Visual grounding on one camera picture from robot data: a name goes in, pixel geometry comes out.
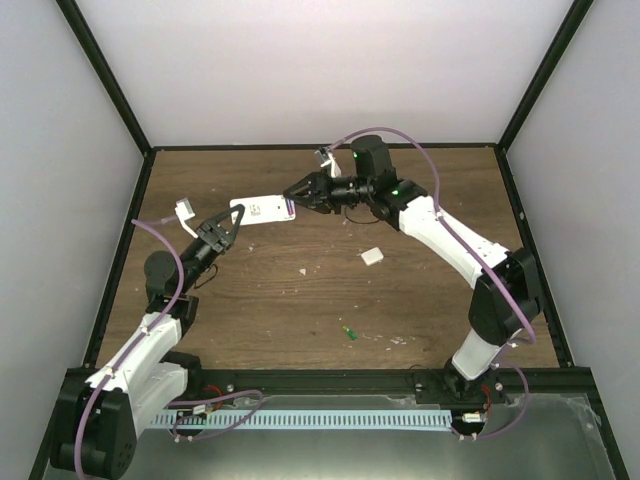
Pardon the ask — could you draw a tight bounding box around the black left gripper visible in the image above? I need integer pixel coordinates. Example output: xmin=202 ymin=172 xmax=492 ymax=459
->
xmin=179 ymin=205 xmax=246 ymax=295

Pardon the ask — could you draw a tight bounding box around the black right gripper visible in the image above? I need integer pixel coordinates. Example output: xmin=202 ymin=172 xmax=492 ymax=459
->
xmin=286 ymin=169 xmax=373 ymax=215

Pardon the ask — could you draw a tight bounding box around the blue purple battery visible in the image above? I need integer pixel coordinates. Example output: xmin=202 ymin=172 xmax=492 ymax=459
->
xmin=285 ymin=199 xmax=296 ymax=219

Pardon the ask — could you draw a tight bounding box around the white remote control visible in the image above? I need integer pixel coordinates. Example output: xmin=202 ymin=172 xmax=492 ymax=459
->
xmin=229 ymin=195 xmax=296 ymax=226

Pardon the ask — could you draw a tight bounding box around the white battery cover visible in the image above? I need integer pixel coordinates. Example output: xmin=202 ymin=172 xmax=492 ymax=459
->
xmin=360 ymin=247 xmax=384 ymax=266

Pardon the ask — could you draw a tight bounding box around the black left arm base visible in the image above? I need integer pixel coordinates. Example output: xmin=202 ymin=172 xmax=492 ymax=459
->
xmin=162 ymin=351 xmax=230 ymax=401

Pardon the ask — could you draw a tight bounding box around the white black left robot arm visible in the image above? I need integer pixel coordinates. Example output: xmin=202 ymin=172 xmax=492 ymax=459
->
xmin=49 ymin=199 xmax=245 ymax=479

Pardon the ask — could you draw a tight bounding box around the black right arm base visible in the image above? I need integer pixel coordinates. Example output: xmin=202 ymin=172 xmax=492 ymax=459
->
xmin=408 ymin=368 xmax=505 ymax=406

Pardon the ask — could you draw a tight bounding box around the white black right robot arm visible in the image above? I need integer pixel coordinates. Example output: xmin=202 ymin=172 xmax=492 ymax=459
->
xmin=283 ymin=127 xmax=544 ymax=403

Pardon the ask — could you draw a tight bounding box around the green battery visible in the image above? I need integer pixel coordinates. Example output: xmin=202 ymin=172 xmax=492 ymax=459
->
xmin=342 ymin=326 xmax=357 ymax=341

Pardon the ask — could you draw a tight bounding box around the metal front plate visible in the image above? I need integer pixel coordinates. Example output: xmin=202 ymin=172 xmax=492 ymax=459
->
xmin=119 ymin=394 xmax=615 ymax=479

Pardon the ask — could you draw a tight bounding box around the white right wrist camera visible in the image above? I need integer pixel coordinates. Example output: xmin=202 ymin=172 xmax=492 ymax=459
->
xmin=314 ymin=146 xmax=342 ymax=178

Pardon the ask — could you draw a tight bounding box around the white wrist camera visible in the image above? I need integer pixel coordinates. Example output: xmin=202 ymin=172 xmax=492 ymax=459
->
xmin=314 ymin=146 xmax=342 ymax=178
xmin=174 ymin=198 xmax=198 ymax=238

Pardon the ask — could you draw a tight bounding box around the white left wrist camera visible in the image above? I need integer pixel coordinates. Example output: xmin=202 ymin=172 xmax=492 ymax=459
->
xmin=174 ymin=198 xmax=198 ymax=238

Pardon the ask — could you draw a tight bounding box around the light blue slotted cable duct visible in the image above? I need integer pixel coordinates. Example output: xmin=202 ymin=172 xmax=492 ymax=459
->
xmin=178 ymin=410 xmax=452 ymax=432

